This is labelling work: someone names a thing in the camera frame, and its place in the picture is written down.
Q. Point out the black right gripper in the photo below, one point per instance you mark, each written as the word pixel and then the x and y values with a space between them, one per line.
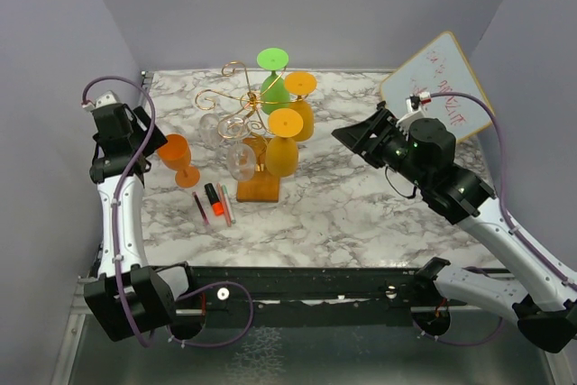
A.
pixel 382 123

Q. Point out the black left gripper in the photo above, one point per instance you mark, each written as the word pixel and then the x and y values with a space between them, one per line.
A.
pixel 141 116

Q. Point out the orange plastic wine glass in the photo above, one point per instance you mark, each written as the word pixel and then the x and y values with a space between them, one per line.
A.
pixel 176 155

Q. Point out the yellow plastic wine glass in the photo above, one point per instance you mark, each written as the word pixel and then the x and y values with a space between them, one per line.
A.
pixel 301 84

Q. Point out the green plastic wine glass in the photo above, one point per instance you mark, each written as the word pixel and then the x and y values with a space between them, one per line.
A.
pixel 273 94

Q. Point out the clear wine glass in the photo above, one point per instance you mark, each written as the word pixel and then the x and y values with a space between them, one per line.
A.
pixel 240 157
pixel 208 130

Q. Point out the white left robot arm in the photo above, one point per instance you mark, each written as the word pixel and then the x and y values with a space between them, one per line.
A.
pixel 129 296

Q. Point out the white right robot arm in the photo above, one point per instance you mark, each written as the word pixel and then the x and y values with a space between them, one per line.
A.
pixel 541 304

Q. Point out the wooden rack base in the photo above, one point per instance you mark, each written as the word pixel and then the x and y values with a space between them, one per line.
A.
pixel 263 186

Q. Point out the yellow-framed whiteboard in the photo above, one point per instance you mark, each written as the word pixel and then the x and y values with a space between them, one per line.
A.
pixel 440 67

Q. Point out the green white pen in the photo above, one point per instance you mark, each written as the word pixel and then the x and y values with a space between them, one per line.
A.
pixel 228 212

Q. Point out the pink pen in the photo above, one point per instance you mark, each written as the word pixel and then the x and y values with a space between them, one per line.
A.
pixel 200 208

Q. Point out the orange highlighter marker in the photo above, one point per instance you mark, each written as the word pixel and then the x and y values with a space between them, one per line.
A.
pixel 214 199

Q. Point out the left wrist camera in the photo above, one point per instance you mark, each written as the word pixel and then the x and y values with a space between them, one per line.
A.
pixel 107 98

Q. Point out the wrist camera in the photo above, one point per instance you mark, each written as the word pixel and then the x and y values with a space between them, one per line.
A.
pixel 107 98
pixel 416 109

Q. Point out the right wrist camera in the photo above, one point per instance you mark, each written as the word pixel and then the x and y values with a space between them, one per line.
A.
pixel 416 109

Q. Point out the gold wire glass rack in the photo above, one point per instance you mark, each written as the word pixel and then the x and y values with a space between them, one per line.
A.
pixel 247 104

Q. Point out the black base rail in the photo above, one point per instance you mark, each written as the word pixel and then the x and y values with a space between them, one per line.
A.
pixel 231 297

